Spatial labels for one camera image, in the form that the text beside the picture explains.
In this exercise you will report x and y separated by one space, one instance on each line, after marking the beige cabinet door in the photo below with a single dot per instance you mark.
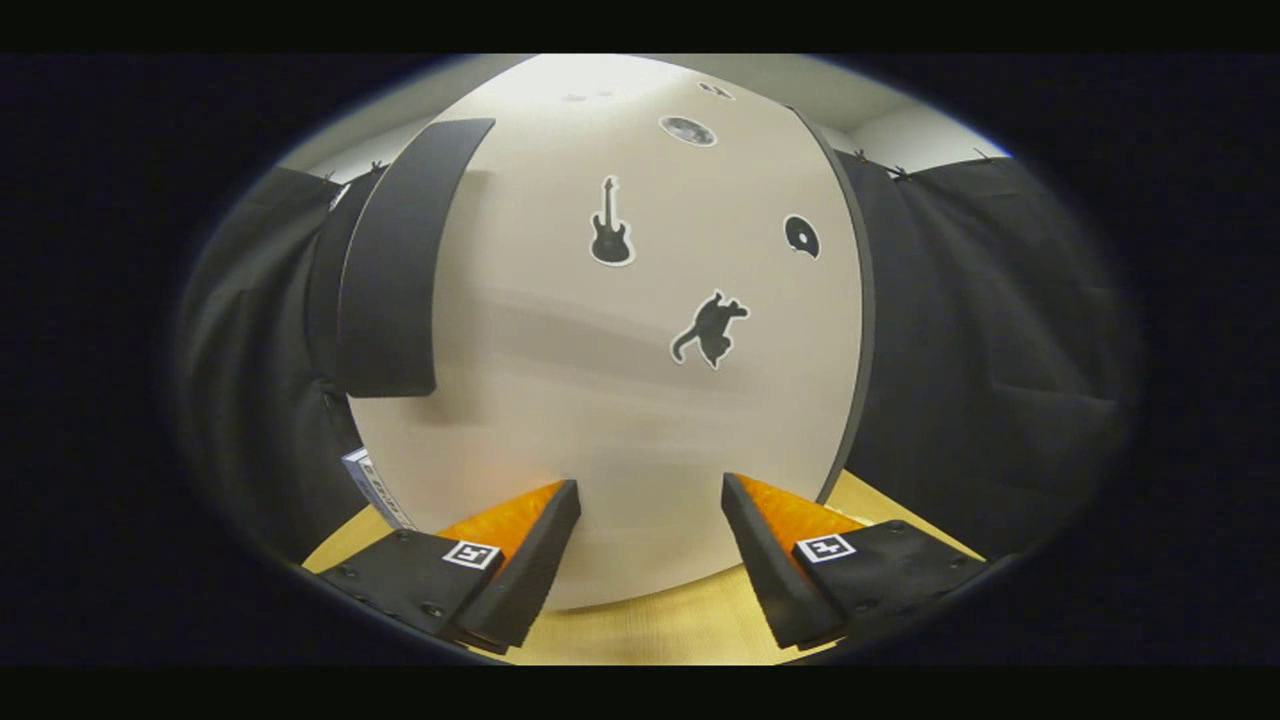
560 400

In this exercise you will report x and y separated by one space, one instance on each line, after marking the row of black cloth clips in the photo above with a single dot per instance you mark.
900 173

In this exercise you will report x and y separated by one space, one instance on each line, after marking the dark book with white spine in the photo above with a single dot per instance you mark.
375 490

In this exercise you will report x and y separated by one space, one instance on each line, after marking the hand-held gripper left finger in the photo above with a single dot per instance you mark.
530 570

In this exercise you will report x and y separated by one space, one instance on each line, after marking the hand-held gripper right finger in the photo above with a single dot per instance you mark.
770 570

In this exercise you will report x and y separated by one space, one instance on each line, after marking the black backdrop cloth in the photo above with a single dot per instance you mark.
1000 330

